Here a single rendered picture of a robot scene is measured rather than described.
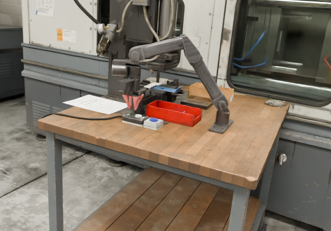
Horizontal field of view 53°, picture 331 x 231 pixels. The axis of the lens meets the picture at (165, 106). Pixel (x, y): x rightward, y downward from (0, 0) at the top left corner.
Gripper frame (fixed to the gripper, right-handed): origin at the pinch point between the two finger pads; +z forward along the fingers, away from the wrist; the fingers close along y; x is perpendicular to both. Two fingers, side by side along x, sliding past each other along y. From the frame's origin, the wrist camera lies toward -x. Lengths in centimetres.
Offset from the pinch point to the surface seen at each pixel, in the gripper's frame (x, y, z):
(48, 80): 102, -149, 31
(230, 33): 92, 18, -32
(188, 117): 9.9, 24.6, 2.2
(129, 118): -3.5, 0.9, 4.4
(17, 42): 198, -292, 22
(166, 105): 21.4, 7.6, 2.6
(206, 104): 43.0, 22.2, 4.6
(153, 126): -3.5, 13.2, 5.3
